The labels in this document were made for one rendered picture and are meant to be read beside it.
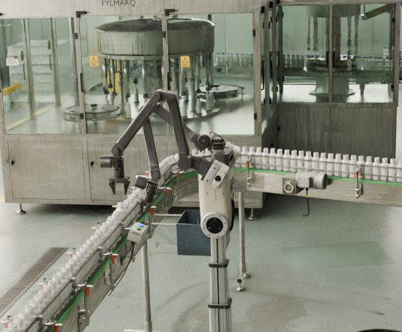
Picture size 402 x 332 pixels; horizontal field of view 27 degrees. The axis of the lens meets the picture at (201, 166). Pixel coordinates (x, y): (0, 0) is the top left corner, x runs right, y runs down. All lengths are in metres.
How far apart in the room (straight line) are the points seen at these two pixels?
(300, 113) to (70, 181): 3.02
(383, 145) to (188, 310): 4.47
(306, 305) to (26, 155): 3.76
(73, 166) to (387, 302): 3.77
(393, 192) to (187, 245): 1.66
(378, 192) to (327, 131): 3.99
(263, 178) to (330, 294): 1.07
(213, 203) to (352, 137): 5.74
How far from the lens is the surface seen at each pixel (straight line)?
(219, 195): 4.57
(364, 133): 10.19
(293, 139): 10.23
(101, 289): 4.62
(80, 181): 8.84
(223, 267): 4.77
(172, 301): 6.67
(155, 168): 4.82
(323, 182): 6.29
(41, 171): 8.96
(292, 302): 6.62
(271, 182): 6.56
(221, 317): 4.88
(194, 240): 5.48
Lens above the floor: 2.63
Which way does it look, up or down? 14 degrees down
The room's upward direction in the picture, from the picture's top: 2 degrees counter-clockwise
